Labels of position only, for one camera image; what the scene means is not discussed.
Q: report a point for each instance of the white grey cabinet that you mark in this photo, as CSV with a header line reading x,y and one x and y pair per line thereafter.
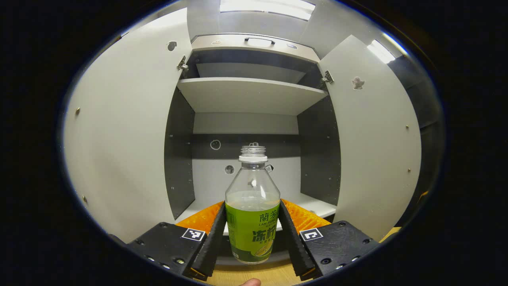
x,y
246,123

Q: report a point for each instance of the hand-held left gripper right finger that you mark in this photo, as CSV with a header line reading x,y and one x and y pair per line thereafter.
x,y
295,246

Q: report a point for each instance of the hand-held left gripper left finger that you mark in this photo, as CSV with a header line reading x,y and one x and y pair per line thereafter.
x,y
212,246

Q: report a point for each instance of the green label plastic bottle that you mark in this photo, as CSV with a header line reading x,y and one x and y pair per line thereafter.
x,y
252,230

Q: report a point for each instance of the white cabinet door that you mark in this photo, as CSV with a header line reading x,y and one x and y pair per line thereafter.
x,y
373,151
127,139

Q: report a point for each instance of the ceiling light panel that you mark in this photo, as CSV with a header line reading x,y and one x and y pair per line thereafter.
x,y
270,8
381,51

